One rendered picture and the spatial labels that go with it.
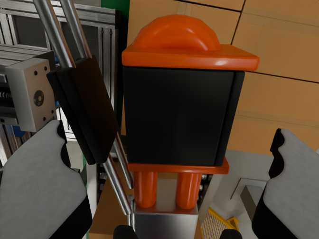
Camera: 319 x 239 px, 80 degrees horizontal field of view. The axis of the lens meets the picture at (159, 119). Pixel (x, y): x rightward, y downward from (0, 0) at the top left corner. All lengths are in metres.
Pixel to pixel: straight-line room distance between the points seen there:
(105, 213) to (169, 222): 0.64
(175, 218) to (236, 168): 1.76
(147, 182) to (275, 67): 0.82
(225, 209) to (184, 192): 2.17
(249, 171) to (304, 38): 1.34
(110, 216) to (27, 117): 0.50
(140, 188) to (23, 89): 0.33
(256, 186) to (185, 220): 1.96
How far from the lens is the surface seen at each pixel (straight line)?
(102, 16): 1.14
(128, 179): 0.20
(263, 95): 0.96
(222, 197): 2.20
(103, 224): 0.80
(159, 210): 0.20
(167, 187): 0.21
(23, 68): 0.43
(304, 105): 1.08
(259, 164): 2.00
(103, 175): 1.16
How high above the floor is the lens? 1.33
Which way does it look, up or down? 61 degrees down
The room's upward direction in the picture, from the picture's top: 179 degrees counter-clockwise
